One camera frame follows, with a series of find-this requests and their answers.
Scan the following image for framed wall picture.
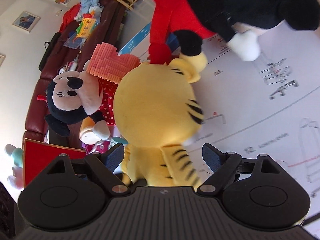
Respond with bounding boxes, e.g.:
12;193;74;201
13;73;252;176
12;11;40;32

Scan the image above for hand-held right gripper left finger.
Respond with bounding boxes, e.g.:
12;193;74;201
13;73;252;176
40;144;132;197

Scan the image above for red plush toy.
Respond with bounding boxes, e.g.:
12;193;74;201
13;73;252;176
149;0;215;64

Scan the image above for light blue cloth pile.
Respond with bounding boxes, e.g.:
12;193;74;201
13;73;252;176
80;0;110;15

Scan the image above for clear plastic box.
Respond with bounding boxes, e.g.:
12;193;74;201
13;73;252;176
64;34;85;49

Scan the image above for yellow tiger plush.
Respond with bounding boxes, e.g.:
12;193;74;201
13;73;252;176
114;51;208;190

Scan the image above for orange white toy hair dryer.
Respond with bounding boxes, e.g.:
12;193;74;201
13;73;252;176
79;116;100;144

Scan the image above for black bag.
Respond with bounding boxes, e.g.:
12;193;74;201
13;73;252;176
39;32;62;72

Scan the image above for pink beaded toy shoe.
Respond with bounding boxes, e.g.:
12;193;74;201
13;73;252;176
85;140;110;156

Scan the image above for coral brick block toy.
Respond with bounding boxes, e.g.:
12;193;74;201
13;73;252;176
84;44;140;83

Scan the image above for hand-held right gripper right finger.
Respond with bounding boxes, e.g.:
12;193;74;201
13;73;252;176
197;143;288;197

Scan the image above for red cloth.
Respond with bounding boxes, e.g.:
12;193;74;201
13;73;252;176
59;5;83;34

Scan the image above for pastel plush toy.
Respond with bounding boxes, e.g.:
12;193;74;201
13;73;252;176
4;144;25;189

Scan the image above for white printed instruction sheet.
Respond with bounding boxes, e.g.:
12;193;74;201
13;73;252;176
117;0;320;233

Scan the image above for black mouse plush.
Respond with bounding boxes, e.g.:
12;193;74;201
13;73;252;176
174;0;320;62

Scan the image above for teal toy bottle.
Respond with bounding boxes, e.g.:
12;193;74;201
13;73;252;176
110;136;125;147

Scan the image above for red cardboard box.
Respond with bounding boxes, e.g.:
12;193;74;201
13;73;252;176
24;139;87;170

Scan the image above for colourful plastic toy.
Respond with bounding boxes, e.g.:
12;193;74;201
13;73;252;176
76;14;100;37

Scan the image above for polka dot mouse plush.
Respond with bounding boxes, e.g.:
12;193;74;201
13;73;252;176
45;70;119;140

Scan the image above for dark red leather sofa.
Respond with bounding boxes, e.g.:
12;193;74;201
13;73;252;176
24;0;128;153

